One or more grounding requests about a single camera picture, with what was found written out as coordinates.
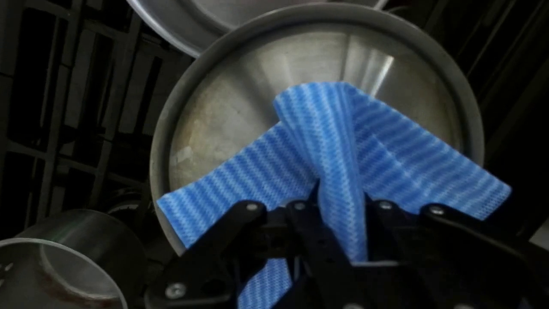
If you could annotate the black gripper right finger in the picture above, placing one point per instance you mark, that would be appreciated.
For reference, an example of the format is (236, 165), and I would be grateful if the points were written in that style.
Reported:
(458, 257)

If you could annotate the large steel pot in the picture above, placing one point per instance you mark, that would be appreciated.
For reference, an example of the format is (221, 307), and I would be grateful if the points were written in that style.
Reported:
(229, 113)

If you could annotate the large silver pot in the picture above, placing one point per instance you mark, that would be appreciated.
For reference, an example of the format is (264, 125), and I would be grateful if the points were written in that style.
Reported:
(190, 22)

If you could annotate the blue fabric cloth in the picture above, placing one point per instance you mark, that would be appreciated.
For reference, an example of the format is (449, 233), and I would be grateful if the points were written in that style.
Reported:
(320, 142)

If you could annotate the small silver saucepan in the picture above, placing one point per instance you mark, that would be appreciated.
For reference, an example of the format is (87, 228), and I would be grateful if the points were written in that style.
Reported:
(87, 240)

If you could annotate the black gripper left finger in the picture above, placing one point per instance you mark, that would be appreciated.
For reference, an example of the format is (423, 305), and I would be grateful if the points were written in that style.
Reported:
(207, 257)

